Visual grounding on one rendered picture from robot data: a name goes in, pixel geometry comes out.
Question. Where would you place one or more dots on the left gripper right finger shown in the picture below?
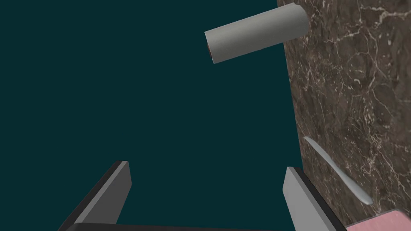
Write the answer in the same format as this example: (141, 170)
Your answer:
(305, 202)

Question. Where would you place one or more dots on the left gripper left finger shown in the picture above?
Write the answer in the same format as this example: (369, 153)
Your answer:
(106, 199)

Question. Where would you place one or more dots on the silver knife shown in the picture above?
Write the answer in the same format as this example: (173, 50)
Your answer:
(340, 175)

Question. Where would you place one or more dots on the pink rectangular object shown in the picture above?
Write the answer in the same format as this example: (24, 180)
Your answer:
(382, 222)

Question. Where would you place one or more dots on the grey paper towel roll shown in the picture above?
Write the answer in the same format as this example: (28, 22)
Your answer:
(257, 32)

